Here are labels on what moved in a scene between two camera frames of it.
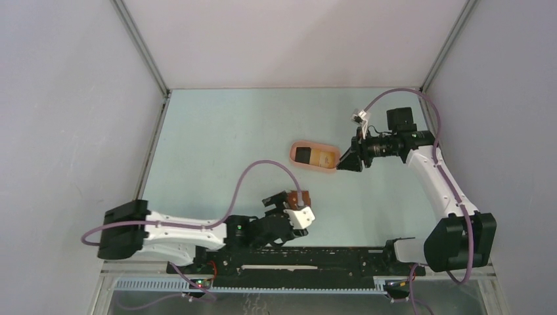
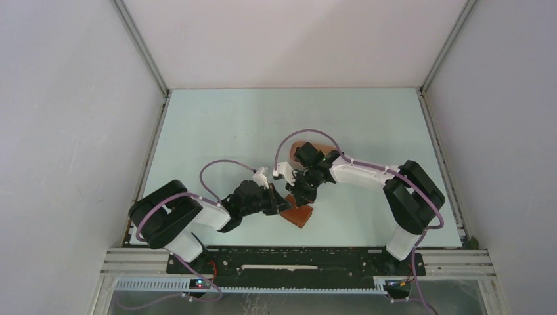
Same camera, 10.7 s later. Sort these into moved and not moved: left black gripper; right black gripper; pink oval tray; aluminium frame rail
Moved: right black gripper; left black gripper
Not moved: pink oval tray; aluminium frame rail
